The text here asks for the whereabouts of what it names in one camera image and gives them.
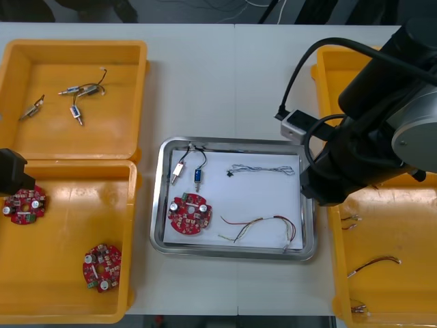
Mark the yellow-orange plastic bin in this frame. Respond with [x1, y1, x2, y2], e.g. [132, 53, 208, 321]
[0, 39, 151, 161]
[326, 172, 437, 328]
[0, 159, 143, 325]
[310, 45, 389, 120]

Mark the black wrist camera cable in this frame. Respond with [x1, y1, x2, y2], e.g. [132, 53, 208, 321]
[274, 37, 382, 170]

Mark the red green-yellow white wire harness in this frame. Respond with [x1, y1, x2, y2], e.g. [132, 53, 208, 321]
[218, 214, 297, 254]

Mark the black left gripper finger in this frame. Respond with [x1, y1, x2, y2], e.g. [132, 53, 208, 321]
[0, 148, 28, 176]
[0, 173, 37, 197]

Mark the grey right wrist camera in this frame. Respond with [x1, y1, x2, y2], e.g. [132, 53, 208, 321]
[280, 109, 318, 144]

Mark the white label solenoid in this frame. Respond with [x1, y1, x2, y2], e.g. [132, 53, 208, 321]
[170, 143, 196, 187]

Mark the white sheet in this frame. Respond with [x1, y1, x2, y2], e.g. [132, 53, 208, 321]
[163, 149, 305, 249]

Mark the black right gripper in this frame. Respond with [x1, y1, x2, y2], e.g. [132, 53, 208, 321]
[299, 145, 358, 208]

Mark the long red wire harness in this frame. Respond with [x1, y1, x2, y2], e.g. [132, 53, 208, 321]
[347, 256, 402, 279]

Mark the round red circuit board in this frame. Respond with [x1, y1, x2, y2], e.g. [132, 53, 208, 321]
[167, 192, 213, 236]
[83, 243, 123, 294]
[2, 184, 47, 226]

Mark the blue-white wire harness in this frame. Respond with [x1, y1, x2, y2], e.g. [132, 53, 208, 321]
[225, 163, 296, 178]

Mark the steel tray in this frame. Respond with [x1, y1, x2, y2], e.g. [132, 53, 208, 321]
[149, 137, 318, 262]

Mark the grey metal solenoid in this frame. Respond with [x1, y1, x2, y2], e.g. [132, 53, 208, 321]
[18, 94, 46, 122]
[77, 67, 107, 99]

